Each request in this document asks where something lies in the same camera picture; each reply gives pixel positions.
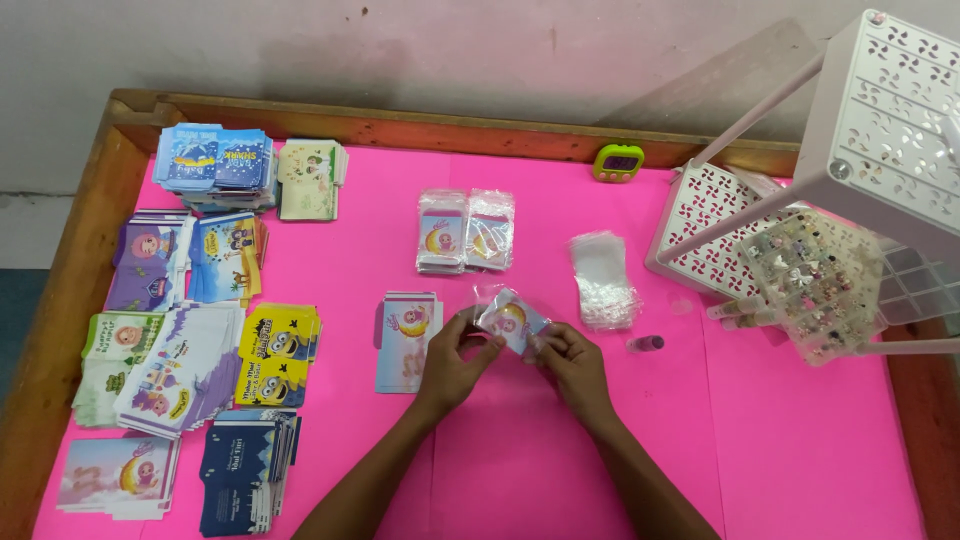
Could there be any person's right hand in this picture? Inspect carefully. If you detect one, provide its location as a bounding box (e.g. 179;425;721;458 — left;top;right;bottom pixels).
524;323;618;437

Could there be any person's left hand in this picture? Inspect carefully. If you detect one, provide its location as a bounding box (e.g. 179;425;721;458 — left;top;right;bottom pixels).
414;305;508;414

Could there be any sleeved pink envelope packet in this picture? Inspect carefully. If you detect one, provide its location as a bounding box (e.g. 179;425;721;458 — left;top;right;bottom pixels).
472;285;553;356

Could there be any stack of pink moon envelopes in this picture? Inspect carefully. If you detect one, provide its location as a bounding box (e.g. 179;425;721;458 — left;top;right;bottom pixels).
55;434;183;522
373;290;446;396

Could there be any pile of clear plastic sleeves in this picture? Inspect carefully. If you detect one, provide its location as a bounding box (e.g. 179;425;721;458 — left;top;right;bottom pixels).
567;229;645;333

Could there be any stack of sleeved pink envelopes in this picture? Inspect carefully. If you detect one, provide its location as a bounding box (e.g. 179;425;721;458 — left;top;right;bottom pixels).
464;188;517;273
414;187;471;276

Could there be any clear tube of beads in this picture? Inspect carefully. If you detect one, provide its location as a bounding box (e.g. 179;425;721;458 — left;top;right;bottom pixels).
704;295;768;321
720;312;790;333

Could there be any stack of yellow cartoon envelopes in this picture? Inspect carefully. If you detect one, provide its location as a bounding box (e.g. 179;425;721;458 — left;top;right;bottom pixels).
233;301;324;410

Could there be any green digital timer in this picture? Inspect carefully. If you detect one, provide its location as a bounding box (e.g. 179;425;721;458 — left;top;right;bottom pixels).
591;143;646;185

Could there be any pink paper table cover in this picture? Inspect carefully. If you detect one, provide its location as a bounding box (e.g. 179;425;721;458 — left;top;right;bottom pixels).
33;141;928;540

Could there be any stack of navy envelopes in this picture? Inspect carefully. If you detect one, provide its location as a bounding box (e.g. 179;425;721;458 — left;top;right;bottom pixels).
198;408;303;539

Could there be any stack of cream green envelopes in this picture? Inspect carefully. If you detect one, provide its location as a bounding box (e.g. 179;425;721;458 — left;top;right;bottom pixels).
275;138;351;224

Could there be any stack of blue camel envelopes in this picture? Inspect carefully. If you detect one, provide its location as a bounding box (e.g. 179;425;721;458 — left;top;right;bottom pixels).
185;210;270;308

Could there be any clear organiser box with charms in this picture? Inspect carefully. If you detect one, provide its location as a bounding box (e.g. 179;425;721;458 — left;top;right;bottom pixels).
740;209;891;368

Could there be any stack of white purple envelopes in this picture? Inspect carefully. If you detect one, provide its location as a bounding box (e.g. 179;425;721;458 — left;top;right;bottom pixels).
113;300;248;441

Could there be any stack of blue shark envelopes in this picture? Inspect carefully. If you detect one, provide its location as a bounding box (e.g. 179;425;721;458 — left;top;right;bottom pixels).
151;121;278;216

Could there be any stack of light green envelopes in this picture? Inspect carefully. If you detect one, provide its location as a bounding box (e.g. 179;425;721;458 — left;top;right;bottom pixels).
71;310;167;431

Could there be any empty clear organiser box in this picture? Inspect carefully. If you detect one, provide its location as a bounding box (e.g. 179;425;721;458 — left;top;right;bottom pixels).
872;238;960;328

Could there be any wooden table with raised rim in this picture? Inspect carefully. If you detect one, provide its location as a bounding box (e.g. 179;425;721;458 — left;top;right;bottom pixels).
0;87;960;540

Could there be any white perforated plastic rack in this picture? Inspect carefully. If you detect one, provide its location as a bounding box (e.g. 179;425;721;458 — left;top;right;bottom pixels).
644;8;960;358

